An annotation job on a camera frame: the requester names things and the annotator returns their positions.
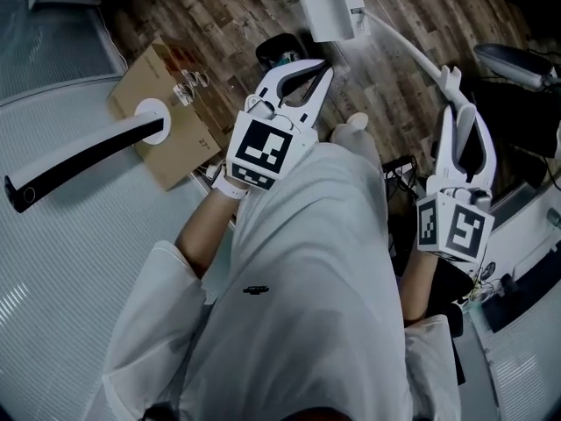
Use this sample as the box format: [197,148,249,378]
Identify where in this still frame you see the flat cardboard box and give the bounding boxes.
[106,36,237,192]

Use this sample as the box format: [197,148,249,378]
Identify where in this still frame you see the green paper scraps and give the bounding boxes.
[274,50,302,68]

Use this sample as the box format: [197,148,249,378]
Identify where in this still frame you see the round white monitor stand base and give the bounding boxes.
[133,97,174,146]

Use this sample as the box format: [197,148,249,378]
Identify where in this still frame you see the black waste bin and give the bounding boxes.
[255,32,309,81]

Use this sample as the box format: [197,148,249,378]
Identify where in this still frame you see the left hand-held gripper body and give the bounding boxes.
[224,93,320,192]

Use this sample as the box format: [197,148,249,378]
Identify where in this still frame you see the curved computer monitor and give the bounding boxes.
[3,115,165,215]

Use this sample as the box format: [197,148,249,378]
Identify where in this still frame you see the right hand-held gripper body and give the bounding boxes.
[415,176,497,266]

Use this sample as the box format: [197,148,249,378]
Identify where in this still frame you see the white long-handled dustpan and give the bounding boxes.
[296,0,479,168]

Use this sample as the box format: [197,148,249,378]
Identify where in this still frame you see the person's white shirt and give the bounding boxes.
[103,142,461,421]

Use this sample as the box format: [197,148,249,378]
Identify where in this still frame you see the person's left forearm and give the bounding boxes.
[174,186,250,281]

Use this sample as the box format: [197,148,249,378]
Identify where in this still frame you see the person's right forearm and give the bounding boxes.
[401,246,440,324]

